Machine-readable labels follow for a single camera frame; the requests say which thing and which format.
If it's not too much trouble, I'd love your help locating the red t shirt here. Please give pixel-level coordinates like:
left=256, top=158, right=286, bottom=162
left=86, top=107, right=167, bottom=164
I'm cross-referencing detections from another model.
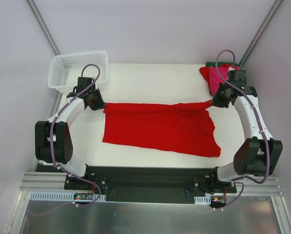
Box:
left=199, top=63, right=236, bottom=85
left=103, top=100, right=221, bottom=157

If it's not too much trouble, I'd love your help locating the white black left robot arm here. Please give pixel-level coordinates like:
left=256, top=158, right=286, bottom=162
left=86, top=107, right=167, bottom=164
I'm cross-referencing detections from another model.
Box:
left=35, top=77, right=105, bottom=190

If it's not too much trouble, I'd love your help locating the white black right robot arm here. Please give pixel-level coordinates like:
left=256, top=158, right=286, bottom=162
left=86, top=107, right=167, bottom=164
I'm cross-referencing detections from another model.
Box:
left=195, top=68, right=283, bottom=195

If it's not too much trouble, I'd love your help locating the folded pink t shirt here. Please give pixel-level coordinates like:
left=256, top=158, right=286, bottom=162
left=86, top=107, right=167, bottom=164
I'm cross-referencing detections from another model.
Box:
left=209, top=65, right=231, bottom=96

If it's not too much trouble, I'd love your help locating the folded red t shirt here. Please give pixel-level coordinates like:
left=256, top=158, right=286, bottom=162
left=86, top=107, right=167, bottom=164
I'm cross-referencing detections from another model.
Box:
left=199, top=63, right=236, bottom=85

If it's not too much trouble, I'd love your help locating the folded green t shirt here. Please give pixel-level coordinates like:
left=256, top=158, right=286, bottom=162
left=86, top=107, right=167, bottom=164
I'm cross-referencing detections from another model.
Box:
left=206, top=61, right=239, bottom=69

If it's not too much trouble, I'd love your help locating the white perforated plastic basket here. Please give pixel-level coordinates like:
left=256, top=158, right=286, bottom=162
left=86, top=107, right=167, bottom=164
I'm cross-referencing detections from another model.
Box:
left=47, top=51, right=109, bottom=94

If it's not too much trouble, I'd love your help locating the aluminium side rail left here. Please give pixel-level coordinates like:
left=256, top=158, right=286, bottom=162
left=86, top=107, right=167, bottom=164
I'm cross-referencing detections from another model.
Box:
left=34, top=92, right=63, bottom=171

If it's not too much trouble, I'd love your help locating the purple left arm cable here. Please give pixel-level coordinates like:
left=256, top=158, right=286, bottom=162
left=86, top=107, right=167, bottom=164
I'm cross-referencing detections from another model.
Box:
left=28, top=63, right=102, bottom=216

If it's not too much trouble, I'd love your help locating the aluminium frame post right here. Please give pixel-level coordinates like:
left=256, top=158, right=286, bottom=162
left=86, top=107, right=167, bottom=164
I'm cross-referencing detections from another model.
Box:
left=239, top=0, right=285, bottom=68

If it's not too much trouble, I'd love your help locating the aluminium frame post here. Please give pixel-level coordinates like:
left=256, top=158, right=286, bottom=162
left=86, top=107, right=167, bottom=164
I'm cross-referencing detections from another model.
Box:
left=25, top=0, right=60, bottom=56
left=239, top=0, right=285, bottom=68

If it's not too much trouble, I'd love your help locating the left white cable duct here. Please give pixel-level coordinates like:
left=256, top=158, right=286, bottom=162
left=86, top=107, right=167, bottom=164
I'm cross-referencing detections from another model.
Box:
left=30, top=192, right=106, bottom=202

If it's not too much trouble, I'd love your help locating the white cable duct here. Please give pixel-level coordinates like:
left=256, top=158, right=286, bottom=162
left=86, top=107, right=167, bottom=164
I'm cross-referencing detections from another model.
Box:
left=194, top=195, right=211, bottom=205
left=30, top=192, right=106, bottom=202

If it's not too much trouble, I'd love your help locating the right white cable duct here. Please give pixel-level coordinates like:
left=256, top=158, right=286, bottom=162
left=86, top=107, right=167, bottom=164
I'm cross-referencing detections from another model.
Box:
left=194, top=195, right=211, bottom=205

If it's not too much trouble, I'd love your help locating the aluminium frame post left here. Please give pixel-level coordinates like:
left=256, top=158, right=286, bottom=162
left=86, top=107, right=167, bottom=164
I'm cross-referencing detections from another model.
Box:
left=25, top=0, right=60, bottom=56

